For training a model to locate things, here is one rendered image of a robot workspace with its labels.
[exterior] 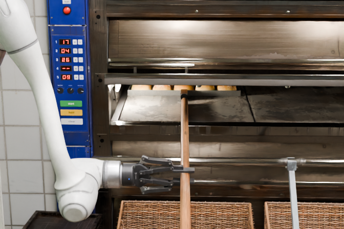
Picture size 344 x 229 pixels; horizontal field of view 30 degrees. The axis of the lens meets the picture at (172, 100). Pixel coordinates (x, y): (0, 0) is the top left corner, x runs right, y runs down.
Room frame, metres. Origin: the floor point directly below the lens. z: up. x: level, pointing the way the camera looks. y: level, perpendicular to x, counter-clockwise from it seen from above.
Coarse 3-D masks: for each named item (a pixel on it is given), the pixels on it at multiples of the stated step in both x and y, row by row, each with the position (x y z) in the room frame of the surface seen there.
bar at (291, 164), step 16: (112, 160) 2.17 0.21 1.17; (128, 160) 2.17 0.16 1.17; (176, 160) 2.16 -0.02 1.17; (192, 160) 2.16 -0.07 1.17; (208, 160) 2.16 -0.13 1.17; (224, 160) 2.16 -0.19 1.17; (240, 160) 2.16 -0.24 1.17; (256, 160) 2.16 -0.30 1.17; (272, 160) 2.16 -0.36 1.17; (288, 160) 2.16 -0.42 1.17; (304, 160) 2.16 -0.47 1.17; (320, 160) 2.15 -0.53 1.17; (336, 160) 2.15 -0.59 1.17; (288, 176) 2.15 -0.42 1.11
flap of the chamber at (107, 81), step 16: (112, 80) 2.40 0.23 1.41; (128, 80) 2.40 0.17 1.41; (144, 80) 2.39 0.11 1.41; (160, 80) 2.39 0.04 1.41; (176, 80) 2.39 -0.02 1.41; (192, 80) 2.39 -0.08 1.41; (208, 80) 2.39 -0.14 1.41; (224, 80) 2.39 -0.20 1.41; (240, 80) 2.38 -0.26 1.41; (256, 80) 2.38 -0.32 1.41; (272, 80) 2.38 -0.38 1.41; (288, 80) 2.38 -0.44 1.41; (304, 80) 2.38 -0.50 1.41; (320, 80) 2.38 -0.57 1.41; (336, 80) 2.37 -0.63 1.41
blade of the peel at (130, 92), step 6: (132, 90) 3.02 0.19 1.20; (138, 90) 3.02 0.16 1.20; (144, 90) 3.02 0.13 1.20; (150, 90) 3.02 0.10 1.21; (156, 90) 3.01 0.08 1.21; (162, 90) 3.01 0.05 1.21; (168, 90) 3.01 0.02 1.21; (174, 90) 3.01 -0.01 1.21; (180, 90) 3.01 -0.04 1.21; (192, 90) 3.01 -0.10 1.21; (198, 90) 3.01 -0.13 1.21; (204, 90) 3.01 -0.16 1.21; (210, 90) 3.01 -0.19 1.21; (216, 90) 3.01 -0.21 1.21; (222, 90) 3.01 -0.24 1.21; (228, 90) 3.01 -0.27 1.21; (234, 90) 3.01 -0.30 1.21; (240, 90) 3.01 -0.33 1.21
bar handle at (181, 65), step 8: (112, 64) 2.44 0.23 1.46; (120, 64) 2.44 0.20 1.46; (128, 64) 2.44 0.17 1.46; (136, 64) 2.44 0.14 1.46; (144, 64) 2.44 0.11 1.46; (152, 64) 2.44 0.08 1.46; (160, 64) 2.44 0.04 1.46; (168, 64) 2.44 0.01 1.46; (176, 64) 2.44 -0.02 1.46; (184, 64) 2.44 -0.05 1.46; (192, 64) 2.44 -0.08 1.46; (136, 72) 2.44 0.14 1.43
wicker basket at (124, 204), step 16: (128, 208) 2.51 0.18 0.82; (144, 208) 2.50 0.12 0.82; (160, 208) 2.50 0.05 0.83; (176, 208) 2.50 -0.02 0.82; (192, 208) 2.50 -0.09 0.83; (208, 208) 2.49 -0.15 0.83; (224, 208) 2.49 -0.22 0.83; (240, 208) 2.49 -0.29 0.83; (144, 224) 2.48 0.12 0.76; (160, 224) 2.48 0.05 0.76; (176, 224) 2.48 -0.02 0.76; (192, 224) 2.47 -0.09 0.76; (208, 224) 2.47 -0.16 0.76; (224, 224) 2.47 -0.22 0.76; (240, 224) 2.47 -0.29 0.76
